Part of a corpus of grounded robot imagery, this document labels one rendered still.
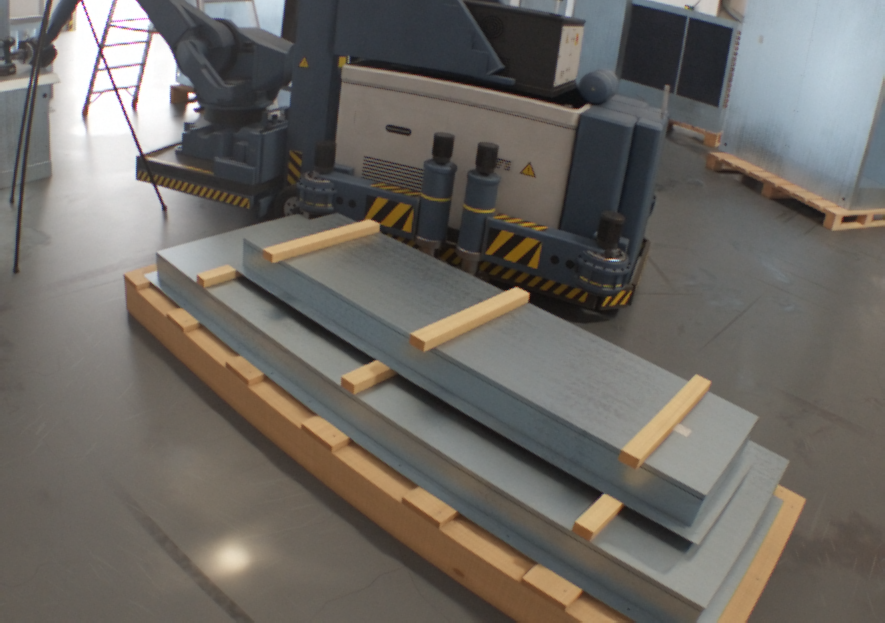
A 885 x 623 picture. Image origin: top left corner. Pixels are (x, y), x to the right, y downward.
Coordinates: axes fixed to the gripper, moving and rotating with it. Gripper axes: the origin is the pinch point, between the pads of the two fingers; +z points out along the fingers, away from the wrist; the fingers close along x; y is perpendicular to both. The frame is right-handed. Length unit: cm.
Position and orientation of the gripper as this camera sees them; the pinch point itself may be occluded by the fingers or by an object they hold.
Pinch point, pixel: (7, 58)
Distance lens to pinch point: 446.1
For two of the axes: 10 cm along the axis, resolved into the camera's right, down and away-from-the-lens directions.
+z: -0.9, 4.4, -9.0
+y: -1.2, 8.9, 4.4
